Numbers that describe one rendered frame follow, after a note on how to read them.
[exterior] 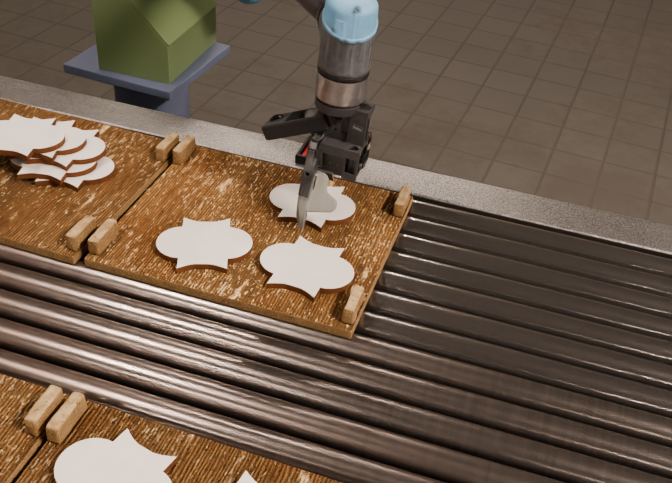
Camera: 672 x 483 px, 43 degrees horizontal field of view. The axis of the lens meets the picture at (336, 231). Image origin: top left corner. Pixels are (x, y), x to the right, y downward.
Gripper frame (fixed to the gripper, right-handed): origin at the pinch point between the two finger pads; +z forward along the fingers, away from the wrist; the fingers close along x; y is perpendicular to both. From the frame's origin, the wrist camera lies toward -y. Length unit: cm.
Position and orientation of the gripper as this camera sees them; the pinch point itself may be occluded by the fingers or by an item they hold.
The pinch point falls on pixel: (312, 203)
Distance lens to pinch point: 137.0
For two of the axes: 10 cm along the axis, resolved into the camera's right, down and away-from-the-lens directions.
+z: -1.2, 7.8, 6.1
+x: 3.1, -5.5, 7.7
